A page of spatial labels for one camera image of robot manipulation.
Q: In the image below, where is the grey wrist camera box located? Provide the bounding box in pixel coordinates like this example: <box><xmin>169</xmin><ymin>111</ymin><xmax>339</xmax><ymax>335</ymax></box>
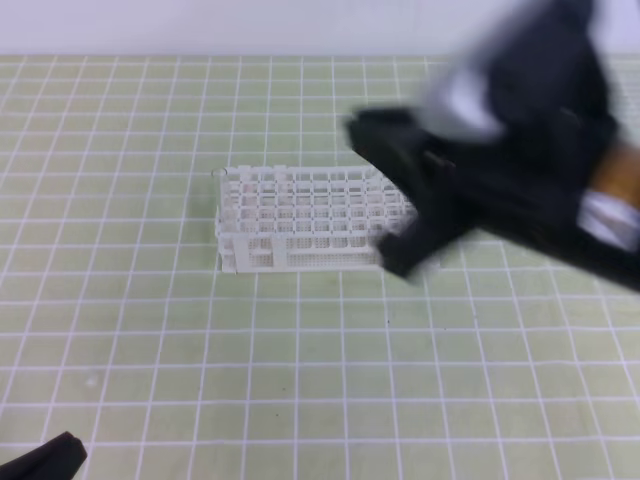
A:
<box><xmin>413</xmin><ymin>1</ymin><xmax>610</xmax><ymax>144</ymax></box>

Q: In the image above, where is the white plastic test tube rack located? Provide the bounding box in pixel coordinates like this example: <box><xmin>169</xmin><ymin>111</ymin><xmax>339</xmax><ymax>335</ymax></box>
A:
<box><xmin>216</xmin><ymin>165</ymin><xmax>415</xmax><ymax>273</ymax></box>

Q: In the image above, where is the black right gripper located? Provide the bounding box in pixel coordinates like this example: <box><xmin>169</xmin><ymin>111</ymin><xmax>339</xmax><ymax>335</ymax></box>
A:
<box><xmin>344</xmin><ymin>105</ymin><xmax>639</xmax><ymax>291</ymax></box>

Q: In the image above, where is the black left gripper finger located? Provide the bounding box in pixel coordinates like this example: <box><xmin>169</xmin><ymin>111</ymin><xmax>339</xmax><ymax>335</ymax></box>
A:
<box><xmin>1</xmin><ymin>432</ymin><xmax>88</xmax><ymax>480</ymax></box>

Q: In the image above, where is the green grid tablecloth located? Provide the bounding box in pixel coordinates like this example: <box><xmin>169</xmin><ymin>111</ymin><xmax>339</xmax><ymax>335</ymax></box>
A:
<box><xmin>1</xmin><ymin>56</ymin><xmax>639</xmax><ymax>479</ymax></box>

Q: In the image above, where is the clear glass test tube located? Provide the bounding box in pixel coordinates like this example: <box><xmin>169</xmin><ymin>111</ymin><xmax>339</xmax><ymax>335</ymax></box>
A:
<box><xmin>211</xmin><ymin>168</ymin><xmax>228</xmax><ymax>237</ymax></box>

